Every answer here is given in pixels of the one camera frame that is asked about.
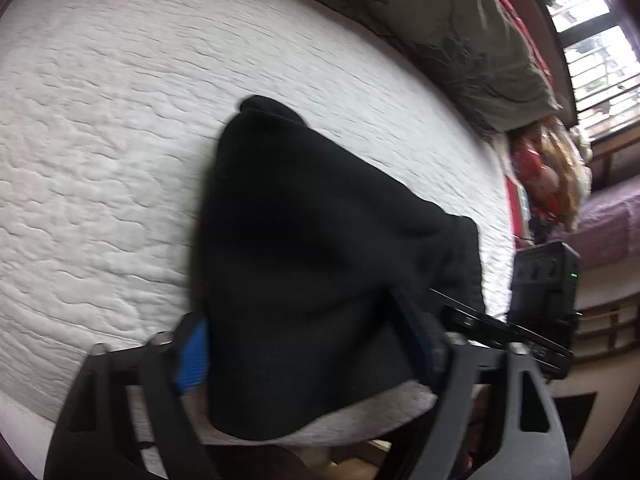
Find wooden slatted rack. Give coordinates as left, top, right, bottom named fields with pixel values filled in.
left=574, top=299, right=640, bottom=362

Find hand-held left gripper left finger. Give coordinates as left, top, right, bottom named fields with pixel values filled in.
left=44, top=312, right=221, bottom=480

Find wooden desk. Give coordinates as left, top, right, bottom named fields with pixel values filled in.
left=585, top=124, right=640, bottom=192

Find grey floral pillow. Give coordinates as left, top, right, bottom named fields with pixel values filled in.
left=280, top=0, right=563, bottom=137

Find black pants with yellow patch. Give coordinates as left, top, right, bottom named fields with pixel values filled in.
left=187, top=95, right=488, bottom=446

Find purple cloth covered box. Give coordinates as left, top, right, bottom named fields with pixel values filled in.
left=570, top=175, right=640, bottom=272

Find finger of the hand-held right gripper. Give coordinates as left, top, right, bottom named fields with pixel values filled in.
left=429, top=287, right=517, bottom=348

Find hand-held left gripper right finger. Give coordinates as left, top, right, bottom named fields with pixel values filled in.
left=382, top=285, right=571, bottom=480

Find clear bag of plush toys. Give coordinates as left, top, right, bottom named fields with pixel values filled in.
left=510, top=115, right=594, bottom=234

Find barred window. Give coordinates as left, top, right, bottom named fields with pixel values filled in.
left=520, top=0, right=640, bottom=127

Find white quilted mattress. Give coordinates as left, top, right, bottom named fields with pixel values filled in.
left=0, top=0, right=518, bottom=466

